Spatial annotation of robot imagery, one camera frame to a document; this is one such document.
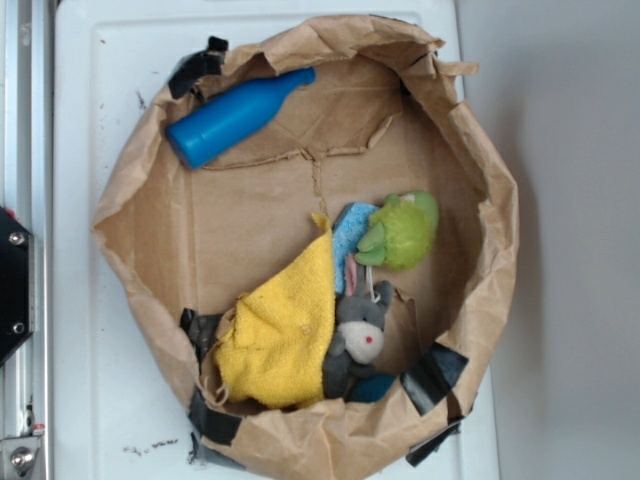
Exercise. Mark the brown paper bag bin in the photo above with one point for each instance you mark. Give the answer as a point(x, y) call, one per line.
point(381, 117)

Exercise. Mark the green plush toy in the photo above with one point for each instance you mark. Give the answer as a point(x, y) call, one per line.
point(401, 233)

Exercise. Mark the aluminium frame rail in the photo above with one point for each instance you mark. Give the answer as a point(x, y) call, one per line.
point(27, 37)

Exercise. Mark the white plastic tray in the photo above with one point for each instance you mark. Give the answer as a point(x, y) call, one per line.
point(113, 415)

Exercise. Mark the dark teal ball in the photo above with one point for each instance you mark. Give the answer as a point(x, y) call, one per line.
point(371, 389)

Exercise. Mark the light blue sponge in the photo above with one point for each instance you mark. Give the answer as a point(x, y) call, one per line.
point(348, 229)

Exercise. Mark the black mounting plate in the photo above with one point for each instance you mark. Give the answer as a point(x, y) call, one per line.
point(16, 285)

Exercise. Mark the yellow terry cloth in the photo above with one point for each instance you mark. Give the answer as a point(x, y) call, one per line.
point(281, 331)

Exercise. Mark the blue plastic bottle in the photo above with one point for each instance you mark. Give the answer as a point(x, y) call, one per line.
point(232, 117)

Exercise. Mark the grey plush donkey toy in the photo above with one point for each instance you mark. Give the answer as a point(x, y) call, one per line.
point(359, 334)

